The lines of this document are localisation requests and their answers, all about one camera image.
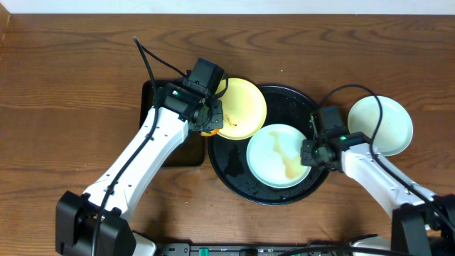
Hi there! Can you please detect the orange green sponge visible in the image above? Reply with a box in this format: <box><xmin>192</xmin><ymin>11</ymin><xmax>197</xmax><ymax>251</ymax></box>
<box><xmin>200</xmin><ymin>129</ymin><xmax>220</xmax><ymax>137</ymax></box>

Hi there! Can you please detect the yellow plate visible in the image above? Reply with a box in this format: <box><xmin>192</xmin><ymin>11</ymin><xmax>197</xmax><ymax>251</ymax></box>
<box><xmin>217</xmin><ymin>78</ymin><xmax>267</xmax><ymax>140</ymax></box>

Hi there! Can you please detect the light green plate front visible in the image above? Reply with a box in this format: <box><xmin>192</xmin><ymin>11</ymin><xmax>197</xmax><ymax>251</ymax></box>
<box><xmin>246</xmin><ymin>124</ymin><xmax>311</xmax><ymax>188</ymax></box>

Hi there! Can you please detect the light green plate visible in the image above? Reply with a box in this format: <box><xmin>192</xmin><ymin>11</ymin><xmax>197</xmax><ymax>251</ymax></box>
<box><xmin>246</xmin><ymin>124</ymin><xmax>311</xmax><ymax>188</ymax></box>
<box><xmin>348</xmin><ymin>96</ymin><xmax>413</xmax><ymax>156</ymax></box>

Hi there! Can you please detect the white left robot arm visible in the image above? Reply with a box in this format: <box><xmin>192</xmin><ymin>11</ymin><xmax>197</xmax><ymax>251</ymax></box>
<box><xmin>55</xmin><ymin>82</ymin><xmax>226</xmax><ymax>255</ymax></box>

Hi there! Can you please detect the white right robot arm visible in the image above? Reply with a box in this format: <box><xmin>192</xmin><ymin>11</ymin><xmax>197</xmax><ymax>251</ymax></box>
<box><xmin>301</xmin><ymin>132</ymin><xmax>454</xmax><ymax>255</ymax></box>

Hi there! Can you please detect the black rectangular tray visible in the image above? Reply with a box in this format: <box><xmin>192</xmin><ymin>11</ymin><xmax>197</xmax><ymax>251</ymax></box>
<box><xmin>139</xmin><ymin>81</ymin><xmax>205</xmax><ymax>167</ymax></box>

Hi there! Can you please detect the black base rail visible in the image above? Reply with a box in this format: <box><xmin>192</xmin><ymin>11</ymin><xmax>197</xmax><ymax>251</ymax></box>
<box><xmin>156</xmin><ymin>234</ymin><xmax>392</xmax><ymax>256</ymax></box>

